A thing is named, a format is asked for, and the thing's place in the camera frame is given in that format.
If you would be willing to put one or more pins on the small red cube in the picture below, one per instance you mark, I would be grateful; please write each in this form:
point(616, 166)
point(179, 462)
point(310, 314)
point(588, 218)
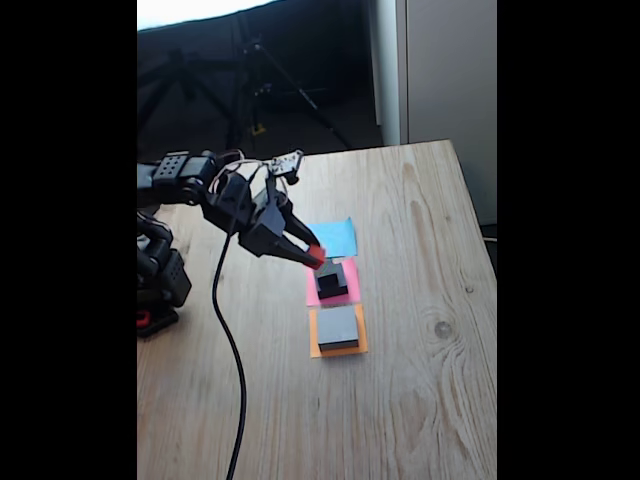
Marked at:
point(317, 254)

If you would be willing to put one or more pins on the small black cube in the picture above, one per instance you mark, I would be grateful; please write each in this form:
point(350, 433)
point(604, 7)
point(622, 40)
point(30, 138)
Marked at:
point(327, 280)

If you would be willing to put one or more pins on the medium black cube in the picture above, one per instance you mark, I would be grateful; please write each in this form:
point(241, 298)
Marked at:
point(342, 280)

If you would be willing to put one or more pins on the large grey cube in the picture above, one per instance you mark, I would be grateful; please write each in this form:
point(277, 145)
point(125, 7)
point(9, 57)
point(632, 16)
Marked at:
point(336, 325)

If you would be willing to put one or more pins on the blue paper sheet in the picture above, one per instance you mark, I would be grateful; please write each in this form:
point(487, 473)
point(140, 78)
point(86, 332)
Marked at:
point(337, 237)

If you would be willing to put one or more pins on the pink paper sheet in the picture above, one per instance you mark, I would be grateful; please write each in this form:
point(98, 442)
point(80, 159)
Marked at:
point(352, 285)

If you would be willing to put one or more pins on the orange paper sheet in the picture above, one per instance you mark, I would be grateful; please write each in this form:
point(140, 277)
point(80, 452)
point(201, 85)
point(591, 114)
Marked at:
point(363, 340)

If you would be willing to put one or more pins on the black tripod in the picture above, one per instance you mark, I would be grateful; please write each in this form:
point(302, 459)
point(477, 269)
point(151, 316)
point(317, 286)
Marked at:
point(260, 90)

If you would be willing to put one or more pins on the black light stand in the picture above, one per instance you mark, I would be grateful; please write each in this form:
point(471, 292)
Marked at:
point(192, 92)

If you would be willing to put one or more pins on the red table clamp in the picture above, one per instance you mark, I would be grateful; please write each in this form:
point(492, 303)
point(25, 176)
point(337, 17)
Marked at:
point(143, 319)

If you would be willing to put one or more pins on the white cabinet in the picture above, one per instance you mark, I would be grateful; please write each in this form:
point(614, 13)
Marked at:
point(450, 75)

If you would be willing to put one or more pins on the bright white light panel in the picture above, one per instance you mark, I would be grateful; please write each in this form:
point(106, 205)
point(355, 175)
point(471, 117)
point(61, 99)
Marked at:
point(190, 10)

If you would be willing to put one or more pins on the small gripper camera board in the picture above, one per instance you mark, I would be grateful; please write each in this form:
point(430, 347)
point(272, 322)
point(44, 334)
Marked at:
point(285, 162)

